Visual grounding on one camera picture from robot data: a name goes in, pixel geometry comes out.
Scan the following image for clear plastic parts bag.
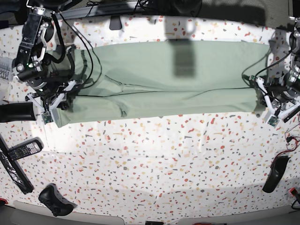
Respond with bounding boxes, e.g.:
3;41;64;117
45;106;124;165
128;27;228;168
0;51;14;105

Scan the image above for red and black wires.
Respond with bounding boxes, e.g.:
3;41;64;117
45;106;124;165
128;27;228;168
273;112;300;165

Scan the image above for black TV remote control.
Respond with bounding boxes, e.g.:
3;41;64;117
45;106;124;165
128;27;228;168
8;138;44;161

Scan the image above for small black stick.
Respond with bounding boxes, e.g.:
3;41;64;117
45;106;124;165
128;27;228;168
283;108;300;123

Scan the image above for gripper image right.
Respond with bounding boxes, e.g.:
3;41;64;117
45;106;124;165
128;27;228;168
249;75;300;117

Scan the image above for black game controller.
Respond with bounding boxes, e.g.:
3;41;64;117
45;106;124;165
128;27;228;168
38;185;74;217

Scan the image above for green T-shirt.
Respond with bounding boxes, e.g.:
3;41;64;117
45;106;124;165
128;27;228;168
55;40;270;127

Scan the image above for black curved handle right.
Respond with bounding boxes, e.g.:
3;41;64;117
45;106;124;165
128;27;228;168
262;156;290;193

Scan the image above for long black bar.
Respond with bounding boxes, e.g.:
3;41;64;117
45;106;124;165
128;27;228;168
0;136;34;195

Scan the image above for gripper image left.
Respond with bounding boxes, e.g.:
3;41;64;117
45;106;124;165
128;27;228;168
25;75;76;112

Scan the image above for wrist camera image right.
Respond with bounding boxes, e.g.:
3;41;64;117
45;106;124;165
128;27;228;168
266;115;280;128

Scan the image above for grey monitor stand base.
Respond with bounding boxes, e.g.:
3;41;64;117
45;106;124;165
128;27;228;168
109;15;122;30

